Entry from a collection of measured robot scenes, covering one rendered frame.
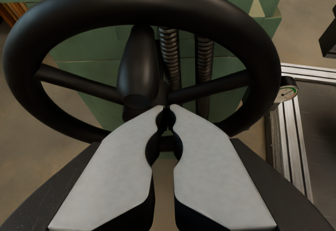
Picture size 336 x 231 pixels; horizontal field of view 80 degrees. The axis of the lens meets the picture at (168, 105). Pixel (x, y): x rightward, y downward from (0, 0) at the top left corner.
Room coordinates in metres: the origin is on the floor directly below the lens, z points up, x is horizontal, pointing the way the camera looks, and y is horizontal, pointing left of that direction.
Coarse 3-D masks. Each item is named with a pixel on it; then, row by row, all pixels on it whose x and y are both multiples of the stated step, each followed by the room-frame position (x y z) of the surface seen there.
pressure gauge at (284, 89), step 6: (282, 78) 0.25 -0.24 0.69; (288, 78) 0.25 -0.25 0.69; (282, 84) 0.23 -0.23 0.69; (288, 84) 0.23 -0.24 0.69; (294, 84) 0.23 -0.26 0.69; (282, 90) 0.23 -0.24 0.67; (288, 90) 0.23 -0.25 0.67; (294, 90) 0.23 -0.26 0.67; (276, 96) 0.23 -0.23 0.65; (282, 96) 0.23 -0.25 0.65; (288, 96) 0.23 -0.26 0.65; (294, 96) 0.23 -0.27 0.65; (276, 102) 0.23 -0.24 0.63
